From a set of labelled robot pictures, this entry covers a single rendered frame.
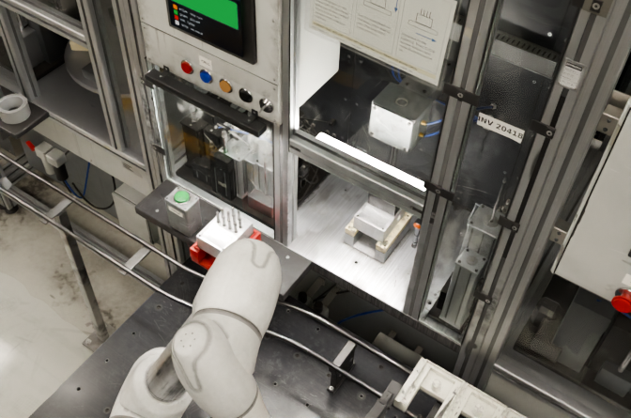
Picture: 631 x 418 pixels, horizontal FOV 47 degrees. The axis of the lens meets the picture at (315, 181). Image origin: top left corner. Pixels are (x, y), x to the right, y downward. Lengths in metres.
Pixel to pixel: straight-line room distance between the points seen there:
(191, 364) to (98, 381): 0.95
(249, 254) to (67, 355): 1.76
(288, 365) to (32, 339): 1.31
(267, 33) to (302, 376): 0.99
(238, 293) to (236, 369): 0.13
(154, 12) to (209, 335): 0.87
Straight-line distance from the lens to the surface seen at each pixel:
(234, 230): 1.97
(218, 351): 1.24
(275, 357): 2.13
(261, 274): 1.34
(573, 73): 1.27
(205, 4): 1.62
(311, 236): 2.09
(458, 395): 1.90
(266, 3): 1.53
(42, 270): 3.30
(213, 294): 1.31
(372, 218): 1.99
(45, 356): 3.06
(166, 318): 2.23
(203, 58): 1.76
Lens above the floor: 2.54
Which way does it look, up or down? 47 degrees down
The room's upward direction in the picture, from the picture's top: 3 degrees clockwise
